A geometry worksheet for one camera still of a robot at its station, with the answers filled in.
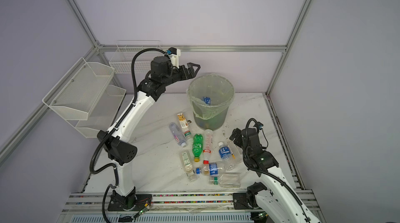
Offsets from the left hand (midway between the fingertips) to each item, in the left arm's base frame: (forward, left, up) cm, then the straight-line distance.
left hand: (193, 69), depth 73 cm
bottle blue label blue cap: (-35, -10, -36) cm, 52 cm away
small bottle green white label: (-31, +4, -37) cm, 48 cm away
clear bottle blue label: (+5, -7, -27) cm, 28 cm away
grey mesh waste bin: (-8, -12, -35) cm, 38 cm away
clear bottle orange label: (-26, -24, -39) cm, 52 cm away
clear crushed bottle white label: (-15, +11, -38) cm, 42 cm away
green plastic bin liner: (+10, -15, -23) cm, 29 cm away
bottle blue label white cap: (-27, -17, -37) cm, 49 cm away
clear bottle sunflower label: (-9, +7, -37) cm, 38 cm away
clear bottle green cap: (-39, -17, -41) cm, 59 cm away
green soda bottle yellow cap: (-23, -1, -36) cm, 43 cm away
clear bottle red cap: (-22, -7, -37) cm, 44 cm away
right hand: (-21, -22, -25) cm, 40 cm away
